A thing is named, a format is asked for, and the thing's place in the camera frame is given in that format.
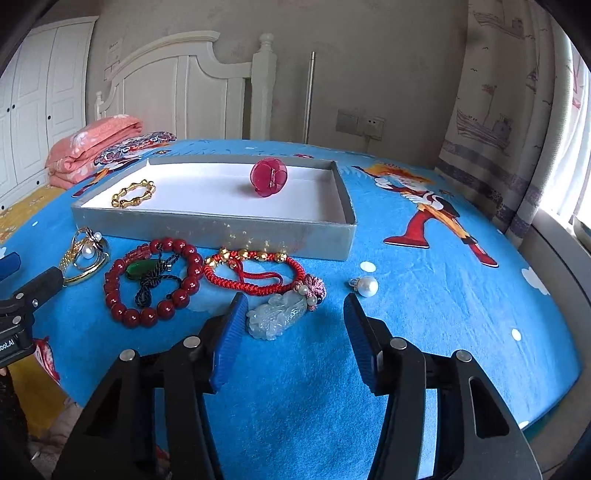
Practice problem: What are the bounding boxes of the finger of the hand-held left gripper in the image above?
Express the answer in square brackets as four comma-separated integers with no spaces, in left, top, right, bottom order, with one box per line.
[11,268,64,319]
[0,253,22,281]

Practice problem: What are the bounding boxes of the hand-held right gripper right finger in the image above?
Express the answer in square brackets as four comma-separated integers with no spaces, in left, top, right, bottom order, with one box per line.
[342,292,541,480]

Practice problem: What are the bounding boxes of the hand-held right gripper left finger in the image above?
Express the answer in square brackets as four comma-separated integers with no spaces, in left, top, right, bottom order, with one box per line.
[53,292,250,480]

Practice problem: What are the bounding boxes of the pale jade pendant pink knot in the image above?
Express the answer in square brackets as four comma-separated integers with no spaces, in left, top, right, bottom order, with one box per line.
[246,274,328,342]

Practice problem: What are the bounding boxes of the gold bangle with pearl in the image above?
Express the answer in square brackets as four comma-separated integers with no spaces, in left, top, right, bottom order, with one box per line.
[59,226,112,284]

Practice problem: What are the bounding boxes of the dark red bead bracelet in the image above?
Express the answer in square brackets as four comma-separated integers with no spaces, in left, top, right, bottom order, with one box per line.
[103,237,205,329]

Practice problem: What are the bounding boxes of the red braided bracelet gold beads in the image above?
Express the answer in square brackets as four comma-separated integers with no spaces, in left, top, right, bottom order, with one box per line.
[203,248,308,296]

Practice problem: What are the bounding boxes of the green pendant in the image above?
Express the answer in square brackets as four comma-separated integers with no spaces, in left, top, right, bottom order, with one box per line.
[126,249,185,309]

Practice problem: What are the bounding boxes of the gold bamboo-link bracelet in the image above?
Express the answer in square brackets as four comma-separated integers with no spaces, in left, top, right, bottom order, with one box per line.
[111,181,157,209]

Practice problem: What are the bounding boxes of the grey shallow box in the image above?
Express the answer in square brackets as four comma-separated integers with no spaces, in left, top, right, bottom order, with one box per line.
[71,154,358,261]

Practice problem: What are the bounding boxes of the red flower hair clip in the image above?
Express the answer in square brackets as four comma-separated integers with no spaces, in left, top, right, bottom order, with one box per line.
[249,157,289,200]

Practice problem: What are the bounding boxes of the yellow floral bedsheet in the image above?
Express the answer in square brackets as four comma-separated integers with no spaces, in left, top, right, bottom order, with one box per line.
[0,184,61,245]

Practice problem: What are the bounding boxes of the blue cartoon printed blanket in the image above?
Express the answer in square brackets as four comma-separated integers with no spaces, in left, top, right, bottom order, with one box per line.
[0,138,583,480]

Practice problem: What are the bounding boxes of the pink folded quilt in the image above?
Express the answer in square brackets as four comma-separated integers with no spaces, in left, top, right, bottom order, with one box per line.
[45,115,144,188]

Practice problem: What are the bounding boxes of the white wardrobe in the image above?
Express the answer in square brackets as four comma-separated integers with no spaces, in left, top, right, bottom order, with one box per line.
[0,16,100,199]

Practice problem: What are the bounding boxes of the patterned round pillow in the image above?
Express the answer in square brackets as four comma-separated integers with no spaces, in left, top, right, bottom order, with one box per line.
[95,131,177,167]

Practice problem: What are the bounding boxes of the white wooden headboard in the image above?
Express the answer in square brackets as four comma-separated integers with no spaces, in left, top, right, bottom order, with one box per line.
[95,31,278,139]

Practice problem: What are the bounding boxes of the metal pole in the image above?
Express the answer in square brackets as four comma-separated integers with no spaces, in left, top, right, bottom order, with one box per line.
[302,52,317,144]

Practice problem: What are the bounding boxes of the ship printed curtain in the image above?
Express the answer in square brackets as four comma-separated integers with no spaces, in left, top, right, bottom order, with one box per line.
[436,0,591,241]

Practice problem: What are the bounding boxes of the grey wall socket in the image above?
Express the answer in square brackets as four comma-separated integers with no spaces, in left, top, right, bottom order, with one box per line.
[358,115,385,140]

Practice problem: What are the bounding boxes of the paper note on wall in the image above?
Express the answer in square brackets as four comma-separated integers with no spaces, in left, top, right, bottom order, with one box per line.
[105,41,122,81]

